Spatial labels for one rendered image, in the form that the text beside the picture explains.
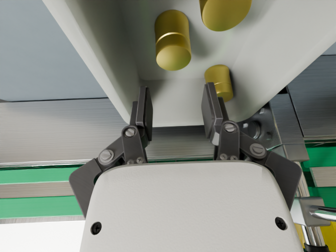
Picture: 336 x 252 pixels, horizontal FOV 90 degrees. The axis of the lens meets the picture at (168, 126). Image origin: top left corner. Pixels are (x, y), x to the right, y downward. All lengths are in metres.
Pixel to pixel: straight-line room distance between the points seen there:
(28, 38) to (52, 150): 0.18
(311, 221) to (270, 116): 0.12
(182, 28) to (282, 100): 0.16
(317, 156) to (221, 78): 0.16
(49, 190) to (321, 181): 0.41
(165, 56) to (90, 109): 0.23
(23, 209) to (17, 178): 0.06
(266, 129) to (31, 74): 0.36
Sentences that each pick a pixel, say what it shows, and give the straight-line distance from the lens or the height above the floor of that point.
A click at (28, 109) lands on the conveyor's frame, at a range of 0.43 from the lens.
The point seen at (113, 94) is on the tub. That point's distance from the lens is 0.17.
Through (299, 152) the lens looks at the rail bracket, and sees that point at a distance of 0.24.
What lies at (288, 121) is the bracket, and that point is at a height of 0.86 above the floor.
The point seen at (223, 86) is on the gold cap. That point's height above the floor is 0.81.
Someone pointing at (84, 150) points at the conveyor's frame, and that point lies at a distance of 0.33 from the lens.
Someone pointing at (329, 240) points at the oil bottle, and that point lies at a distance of 0.42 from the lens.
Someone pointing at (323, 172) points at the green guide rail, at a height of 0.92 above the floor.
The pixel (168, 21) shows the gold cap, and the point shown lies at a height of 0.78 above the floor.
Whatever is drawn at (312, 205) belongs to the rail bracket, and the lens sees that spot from 0.24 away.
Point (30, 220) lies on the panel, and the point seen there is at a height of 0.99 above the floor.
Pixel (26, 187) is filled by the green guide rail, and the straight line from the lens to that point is 0.40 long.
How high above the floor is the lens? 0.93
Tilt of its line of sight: 20 degrees down
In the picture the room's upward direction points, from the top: 178 degrees clockwise
